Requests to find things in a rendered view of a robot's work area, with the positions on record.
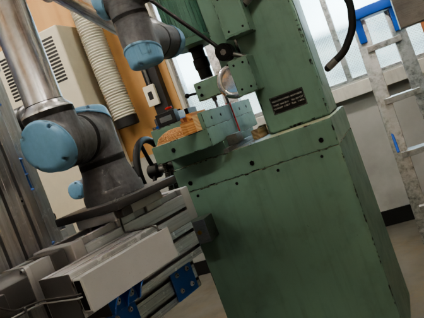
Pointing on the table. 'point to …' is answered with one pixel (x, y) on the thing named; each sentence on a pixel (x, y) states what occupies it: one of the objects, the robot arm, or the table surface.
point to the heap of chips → (170, 135)
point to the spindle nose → (201, 62)
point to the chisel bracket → (207, 89)
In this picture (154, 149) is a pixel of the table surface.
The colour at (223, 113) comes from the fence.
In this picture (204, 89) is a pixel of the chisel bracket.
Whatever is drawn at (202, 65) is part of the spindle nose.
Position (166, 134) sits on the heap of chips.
